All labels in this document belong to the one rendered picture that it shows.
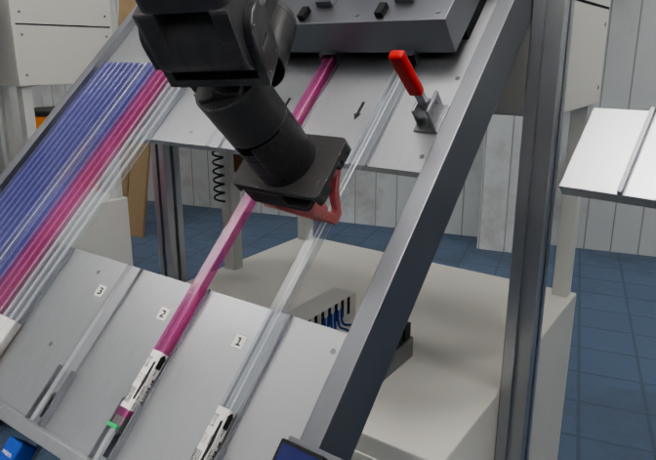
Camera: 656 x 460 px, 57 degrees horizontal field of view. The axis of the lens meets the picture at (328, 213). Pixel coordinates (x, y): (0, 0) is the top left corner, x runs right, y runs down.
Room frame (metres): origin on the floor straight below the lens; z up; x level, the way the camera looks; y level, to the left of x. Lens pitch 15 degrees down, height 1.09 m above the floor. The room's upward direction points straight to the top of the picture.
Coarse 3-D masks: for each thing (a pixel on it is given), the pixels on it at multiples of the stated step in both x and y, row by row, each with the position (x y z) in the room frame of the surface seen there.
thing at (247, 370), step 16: (400, 80) 0.70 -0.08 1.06; (384, 96) 0.68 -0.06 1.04; (384, 112) 0.67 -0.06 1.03; (368, 128) 0.66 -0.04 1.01; (368, 144) 0.64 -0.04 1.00; (352, 160) 0.63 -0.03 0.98; (352, 176) 0.62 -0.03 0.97; (320, 224) 0.58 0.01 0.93; (320, 240) 0.57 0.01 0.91; (304, 256) 0.56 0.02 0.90; (288, 272) 0.55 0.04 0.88; (304, 272) 0.55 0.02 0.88; (288, 288) 0.53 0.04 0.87; (272, 304) 0.53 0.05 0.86; (288, 304) 0.53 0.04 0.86; (272, 320) 0.51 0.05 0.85; (256, 336) 0.51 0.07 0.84; (272, 336) 0.51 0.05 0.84; (256, 352) 0.49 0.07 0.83; (240, 368) 0.49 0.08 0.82; (256, 368) 0.49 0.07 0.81; (240, 384) 0.48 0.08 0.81; (224, 400) 0.47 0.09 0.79; (240, 400) 0.47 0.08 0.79
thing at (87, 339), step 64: (64, 320) 0.64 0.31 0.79; (128, 320) 0.60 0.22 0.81; (192, 320) 0.56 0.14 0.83; (256, 320) 0.54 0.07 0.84; (0, 384) 0.60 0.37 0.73; (64, 384) 0.56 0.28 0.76; (128, 384) 0.54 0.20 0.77; (192, 384) 0.51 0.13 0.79; (256, 384) 0.48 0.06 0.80; (320, 384) 0.46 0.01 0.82; (128, 448) 0.48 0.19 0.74; (192, 448) 0.46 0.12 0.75; (256, 448) 0.44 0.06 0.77
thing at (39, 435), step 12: (0, 408) 0.55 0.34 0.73; (12, 408) 0.56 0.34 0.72; (12, 420) 0.53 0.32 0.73; (24, 420) 0.53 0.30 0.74; (24, 432) 0.52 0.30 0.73; (36, 432) 0.51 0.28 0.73; (48, 432) 0.52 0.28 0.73; (48, 444) 0.49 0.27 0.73; (60, 444) 0.49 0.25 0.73; (60, 456) 0.48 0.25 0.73; (72, 456) 0.47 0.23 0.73; (84, 456) 0.47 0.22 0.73
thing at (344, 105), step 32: (480, 32) 0.72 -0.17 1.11; (288, 64) 0.83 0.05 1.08; (352, 64) 0.77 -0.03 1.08; (384, 64) 0.74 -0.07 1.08; (416, 64) 0.72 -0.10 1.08; (448, 64) 0.70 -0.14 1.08; (192, 96) 0.87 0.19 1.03; (288, 96) 0.78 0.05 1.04; (320, 96) 0.75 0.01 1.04; (352, 96) 0.72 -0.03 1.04; (448, 96) 0.66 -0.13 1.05; (160, 128) 0.84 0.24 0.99; (192, 128) 0.81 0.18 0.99; (320, 128) 0.71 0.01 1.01; (352, 128) 0.68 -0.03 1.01; (384, 128) 0.66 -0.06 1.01; (384, 160) 0.63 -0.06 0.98; (416, 160) 0.61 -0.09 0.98
